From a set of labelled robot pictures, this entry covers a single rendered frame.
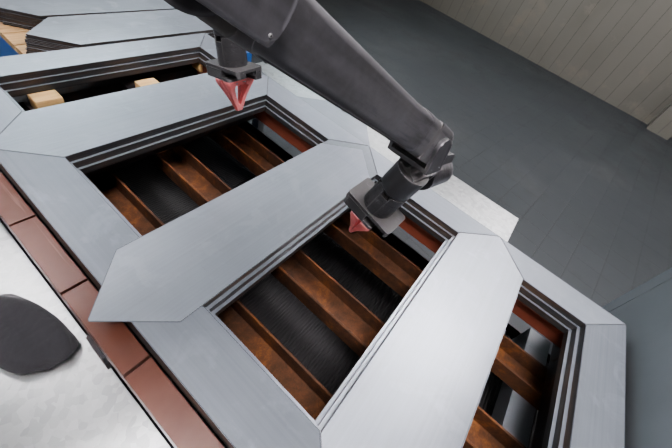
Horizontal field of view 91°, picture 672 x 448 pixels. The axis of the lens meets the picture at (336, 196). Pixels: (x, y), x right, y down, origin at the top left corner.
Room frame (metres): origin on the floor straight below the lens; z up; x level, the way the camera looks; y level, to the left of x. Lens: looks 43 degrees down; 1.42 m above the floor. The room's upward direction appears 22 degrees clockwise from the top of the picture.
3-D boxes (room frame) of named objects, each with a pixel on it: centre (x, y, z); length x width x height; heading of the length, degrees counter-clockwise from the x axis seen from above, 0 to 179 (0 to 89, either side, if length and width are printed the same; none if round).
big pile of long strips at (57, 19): (1.16, 0.95, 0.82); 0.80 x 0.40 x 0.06; 157
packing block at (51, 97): (0.61, 0.80, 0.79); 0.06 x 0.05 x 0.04; 157
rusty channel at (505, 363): (0.70, 0.03, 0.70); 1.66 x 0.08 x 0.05; 67
